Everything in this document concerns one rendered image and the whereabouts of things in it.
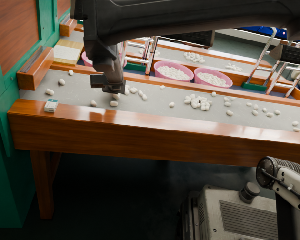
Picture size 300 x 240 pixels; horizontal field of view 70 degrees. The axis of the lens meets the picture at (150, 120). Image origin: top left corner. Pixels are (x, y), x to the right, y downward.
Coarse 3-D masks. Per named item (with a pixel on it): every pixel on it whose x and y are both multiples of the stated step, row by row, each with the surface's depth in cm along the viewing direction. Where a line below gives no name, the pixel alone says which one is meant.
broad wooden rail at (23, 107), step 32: (32, 128) 80; (64, 128) 82; (96, 128) 83; (128, 128) 85; (160, 128) 87; (192, 128) 92; (224, 128) 98; (256, 128) 104; (192, 160) 101; (224, 160) 103; (256, 160) 106; (288, 160) 108
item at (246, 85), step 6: (276, 30) 141; (282, 30) 153; (270, 36) 143; (270, 42) 144; (288, 42) 147; (264, 48) 147; (264, 54) 149; (258, 60) 152; (276, 66) 156; (252, 72) 157; (270, 72) 160; (246, 84) 163; (252, 84) 164; (258, 84) 167; (264, 84) 165; (264, 90) 168
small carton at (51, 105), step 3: (48, 99) 83; (51, 99) 83; (48, 102) 81; (51, 102) 82; (54, 102) 82; (57, 102) 83; (45, 105) 79; (48, 105) 80; (51, 105) 80; (54, 105) 81; (57, 105) 84; (45, 108) 79; (48, 108) 79; (51, 108) 79; (54, 108) 80; (48, 111) 80; (51, 111) 80; (54, 111) 80
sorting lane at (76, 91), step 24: (48, 72) 107; (24, 96) 88; (48, 96) 92; (72, 96) 95; (96, 96) 100; (120, 96) 104; (168, 96) 115; (216, 96) 128; (216, 120) 106; (240, 120) 111; (264, 120) 117; (288, 120) 123
